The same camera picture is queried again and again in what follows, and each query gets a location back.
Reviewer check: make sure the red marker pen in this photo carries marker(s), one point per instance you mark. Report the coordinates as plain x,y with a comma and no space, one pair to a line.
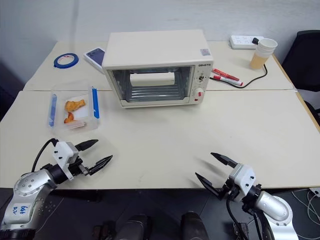
225,74
228,80

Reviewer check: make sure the cream toaster oven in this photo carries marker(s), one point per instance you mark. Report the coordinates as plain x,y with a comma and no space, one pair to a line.
155,50

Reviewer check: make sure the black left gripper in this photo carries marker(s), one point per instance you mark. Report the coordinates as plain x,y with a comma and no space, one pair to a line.
77,168

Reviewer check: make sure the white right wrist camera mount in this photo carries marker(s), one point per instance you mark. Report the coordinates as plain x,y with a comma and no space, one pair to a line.
243,180

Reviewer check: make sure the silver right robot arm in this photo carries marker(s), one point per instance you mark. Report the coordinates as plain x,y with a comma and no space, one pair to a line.
275,207

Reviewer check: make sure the dark rounded shape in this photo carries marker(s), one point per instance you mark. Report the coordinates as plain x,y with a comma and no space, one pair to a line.
193,226
136,227

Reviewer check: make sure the white power strip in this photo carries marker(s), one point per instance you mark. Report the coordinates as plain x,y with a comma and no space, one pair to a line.
241,41

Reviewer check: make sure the fried chicken drumstick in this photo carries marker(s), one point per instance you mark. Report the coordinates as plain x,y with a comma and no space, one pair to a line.
73,105

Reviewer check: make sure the black office chair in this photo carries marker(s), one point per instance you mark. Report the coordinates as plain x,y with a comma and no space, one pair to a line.
303,62

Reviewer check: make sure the white phone box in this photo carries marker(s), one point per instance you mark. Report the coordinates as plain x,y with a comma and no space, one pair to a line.
95,56

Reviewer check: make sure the small fried chicken piece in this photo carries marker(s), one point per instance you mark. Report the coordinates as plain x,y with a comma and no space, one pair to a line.
69,118

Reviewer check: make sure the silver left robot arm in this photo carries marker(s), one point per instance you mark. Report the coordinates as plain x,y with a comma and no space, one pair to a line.
27,192

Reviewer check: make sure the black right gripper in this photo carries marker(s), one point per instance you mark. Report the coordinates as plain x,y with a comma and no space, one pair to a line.
230,191

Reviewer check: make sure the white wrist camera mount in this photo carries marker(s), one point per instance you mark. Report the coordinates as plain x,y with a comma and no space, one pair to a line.
63,155
243,180

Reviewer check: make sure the black power plug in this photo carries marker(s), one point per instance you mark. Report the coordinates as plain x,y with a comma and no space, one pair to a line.
256,41

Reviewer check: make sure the clear container with blue latches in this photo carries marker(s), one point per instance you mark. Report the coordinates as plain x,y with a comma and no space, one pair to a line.
82,117

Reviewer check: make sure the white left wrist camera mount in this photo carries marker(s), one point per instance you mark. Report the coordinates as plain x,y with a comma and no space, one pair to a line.
63,155

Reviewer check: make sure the stack of paper cups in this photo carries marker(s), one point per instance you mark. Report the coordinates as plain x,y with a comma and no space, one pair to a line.
262,55

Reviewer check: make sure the blue tape roll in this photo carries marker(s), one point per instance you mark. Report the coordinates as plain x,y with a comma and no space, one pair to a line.
58,62

